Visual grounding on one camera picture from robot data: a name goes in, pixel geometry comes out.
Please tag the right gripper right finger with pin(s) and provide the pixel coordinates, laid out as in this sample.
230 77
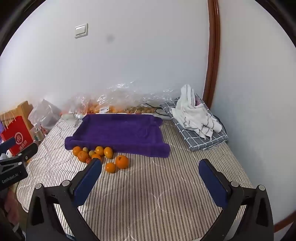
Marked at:
257 220

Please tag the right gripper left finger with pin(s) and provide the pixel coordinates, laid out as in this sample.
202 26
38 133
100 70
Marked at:
43 222

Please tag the large round orange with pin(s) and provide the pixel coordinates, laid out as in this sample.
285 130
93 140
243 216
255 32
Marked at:
82 156

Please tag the green-yellow kiwi fruit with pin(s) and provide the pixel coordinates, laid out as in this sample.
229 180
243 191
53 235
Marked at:
91 153

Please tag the small orange mandarin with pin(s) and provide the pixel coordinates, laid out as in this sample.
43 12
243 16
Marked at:
110 168

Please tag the oval orange kumquat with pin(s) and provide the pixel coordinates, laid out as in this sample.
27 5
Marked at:
108 152

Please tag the large orange with stem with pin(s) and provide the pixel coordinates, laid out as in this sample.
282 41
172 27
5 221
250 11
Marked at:
122 162

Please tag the orange mandarin pile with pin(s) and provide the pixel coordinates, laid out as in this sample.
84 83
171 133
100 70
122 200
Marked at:
96 156

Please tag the red paper bag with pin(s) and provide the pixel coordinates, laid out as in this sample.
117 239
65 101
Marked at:
18 130

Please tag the grey plastic bag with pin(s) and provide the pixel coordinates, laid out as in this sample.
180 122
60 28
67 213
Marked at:
44 116

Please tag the striped bed quilt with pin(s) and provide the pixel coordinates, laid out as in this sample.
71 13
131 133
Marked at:
154 199

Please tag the white striped towel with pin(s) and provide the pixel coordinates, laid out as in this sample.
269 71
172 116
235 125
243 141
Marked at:
194 117

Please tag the purple towel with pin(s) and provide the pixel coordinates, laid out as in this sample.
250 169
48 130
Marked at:
125 133

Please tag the clear plastic fruit bag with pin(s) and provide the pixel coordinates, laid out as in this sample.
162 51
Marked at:
129 98

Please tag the white wall switch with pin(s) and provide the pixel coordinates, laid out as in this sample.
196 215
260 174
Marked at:
81 31

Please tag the brown wooden door frame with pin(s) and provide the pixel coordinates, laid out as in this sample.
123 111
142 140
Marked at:
213 52

